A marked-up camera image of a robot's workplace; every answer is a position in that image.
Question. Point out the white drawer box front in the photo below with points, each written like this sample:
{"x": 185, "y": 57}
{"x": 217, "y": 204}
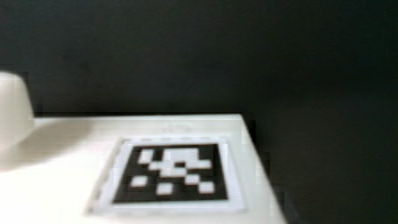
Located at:
{"x": 128, "y": 170}

